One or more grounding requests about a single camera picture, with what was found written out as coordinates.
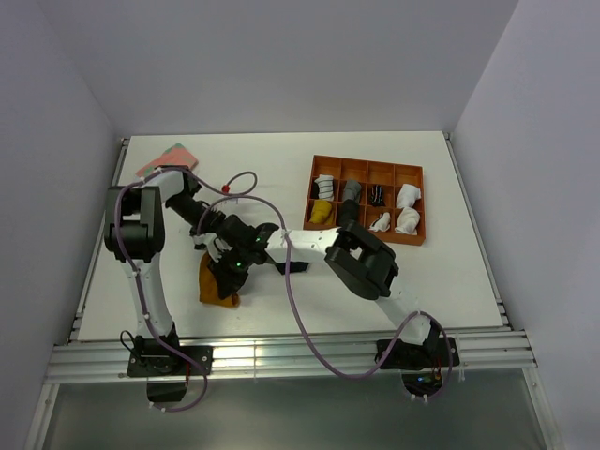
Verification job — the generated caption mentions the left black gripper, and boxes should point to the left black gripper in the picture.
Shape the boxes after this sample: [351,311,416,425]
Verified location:
[166,194,226,237]

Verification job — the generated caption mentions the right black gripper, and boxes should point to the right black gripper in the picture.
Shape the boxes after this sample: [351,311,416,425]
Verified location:
[208,246,253,299]

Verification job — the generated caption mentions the navy blue sock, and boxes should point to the navy blue sock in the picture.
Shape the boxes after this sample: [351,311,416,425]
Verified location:
[275,262,309,276]

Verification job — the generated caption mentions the mustard yellow striped sock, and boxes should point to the mustard yellow striped sock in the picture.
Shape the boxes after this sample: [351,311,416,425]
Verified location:
[199,253,240,308]

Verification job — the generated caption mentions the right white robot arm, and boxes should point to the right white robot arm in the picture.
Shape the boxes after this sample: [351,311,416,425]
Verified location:
[206,215,399,301]

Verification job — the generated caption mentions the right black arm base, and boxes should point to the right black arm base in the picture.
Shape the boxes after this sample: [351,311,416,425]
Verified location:
[381,337,460,398]

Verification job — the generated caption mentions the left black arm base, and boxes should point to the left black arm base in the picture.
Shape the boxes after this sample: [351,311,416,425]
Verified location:
[119,329,213,410]

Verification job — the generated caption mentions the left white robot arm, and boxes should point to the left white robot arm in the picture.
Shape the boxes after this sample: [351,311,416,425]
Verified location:
[103,166,225,374]

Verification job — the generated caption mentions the pink green patterned socks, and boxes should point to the pink green patterned socks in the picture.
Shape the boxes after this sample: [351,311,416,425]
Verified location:
[136,142,198,178]

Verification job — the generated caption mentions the yellow rolled sock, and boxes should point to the yellow rolled sock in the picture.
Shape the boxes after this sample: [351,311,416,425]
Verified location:
[308,199,334,225]

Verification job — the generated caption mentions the black white striped rolled sock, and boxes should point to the black white striped rolled sock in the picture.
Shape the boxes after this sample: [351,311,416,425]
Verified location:
[311,174,335,202]

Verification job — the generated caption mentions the dark grey rolled sock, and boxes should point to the dark grey rolled sock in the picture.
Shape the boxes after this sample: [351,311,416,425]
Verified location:
[337,199,360,226]

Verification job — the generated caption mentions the light grey rolled sock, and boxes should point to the light grey rolled sock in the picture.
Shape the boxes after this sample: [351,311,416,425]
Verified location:
[341,179,362,203]

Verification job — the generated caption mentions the small white rolled sock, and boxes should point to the small white rolled sock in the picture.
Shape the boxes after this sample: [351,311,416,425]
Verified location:
[368,212,391,233]

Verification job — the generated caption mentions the black patterned rolled sock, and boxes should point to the black patterned rolled sock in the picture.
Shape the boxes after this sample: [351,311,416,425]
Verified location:
[369,185,385,207]

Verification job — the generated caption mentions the orange divided tray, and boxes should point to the orange divided tray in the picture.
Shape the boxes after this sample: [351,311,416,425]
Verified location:
[303,155,427,246]

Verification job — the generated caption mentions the lower white rolled sock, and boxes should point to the lower white rolled sock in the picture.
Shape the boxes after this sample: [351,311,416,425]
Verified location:
[395,207,421,235]

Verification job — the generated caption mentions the upper white rolled sock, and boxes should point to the upper white rolled sock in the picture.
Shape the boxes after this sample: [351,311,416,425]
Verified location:
[396,184,422,209]

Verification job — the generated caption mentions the aluminium front rail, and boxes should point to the aluminium front rail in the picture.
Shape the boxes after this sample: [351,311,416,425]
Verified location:
[44,329,537,384]

